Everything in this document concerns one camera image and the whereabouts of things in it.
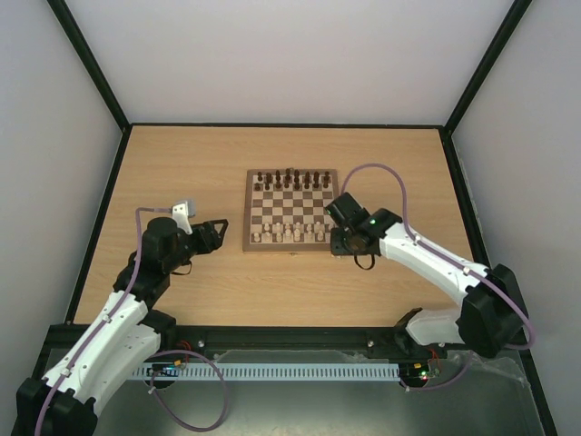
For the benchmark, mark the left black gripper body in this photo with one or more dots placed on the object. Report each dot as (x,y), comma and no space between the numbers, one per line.
(204,246)

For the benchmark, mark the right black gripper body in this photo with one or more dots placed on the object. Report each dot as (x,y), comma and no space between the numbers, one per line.
(340,210)

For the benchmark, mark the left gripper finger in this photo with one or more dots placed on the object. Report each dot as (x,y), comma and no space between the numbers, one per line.
(216,225)
(217,239)

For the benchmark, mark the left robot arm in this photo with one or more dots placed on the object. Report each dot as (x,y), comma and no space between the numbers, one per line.
(70,397)

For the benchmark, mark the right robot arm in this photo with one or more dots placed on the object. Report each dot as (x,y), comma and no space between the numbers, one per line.
(486,318)

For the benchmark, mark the light pieces on board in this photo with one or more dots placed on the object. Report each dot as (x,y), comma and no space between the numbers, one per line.
(298,233)

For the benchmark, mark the dark chess pieces row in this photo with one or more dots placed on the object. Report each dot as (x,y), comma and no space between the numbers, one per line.
(292,179)

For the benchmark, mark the wooden chessboard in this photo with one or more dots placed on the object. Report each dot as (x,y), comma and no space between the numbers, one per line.
(285,207)

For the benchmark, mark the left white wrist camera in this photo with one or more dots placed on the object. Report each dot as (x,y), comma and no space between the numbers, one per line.
(182,212)

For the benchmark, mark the black aluminium rail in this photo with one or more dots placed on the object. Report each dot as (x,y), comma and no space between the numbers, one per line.
(390,343)

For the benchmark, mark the light blue cable duct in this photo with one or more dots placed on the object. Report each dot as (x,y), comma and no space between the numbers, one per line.
(266,372)

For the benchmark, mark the black frame post left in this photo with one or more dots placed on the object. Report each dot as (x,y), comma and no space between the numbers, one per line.
(75,35)

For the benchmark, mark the black frame post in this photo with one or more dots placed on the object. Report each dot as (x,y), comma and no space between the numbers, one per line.
(75,35)
(508,26)

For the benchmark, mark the black frame post right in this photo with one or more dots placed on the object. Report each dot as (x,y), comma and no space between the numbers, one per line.
(508,26)

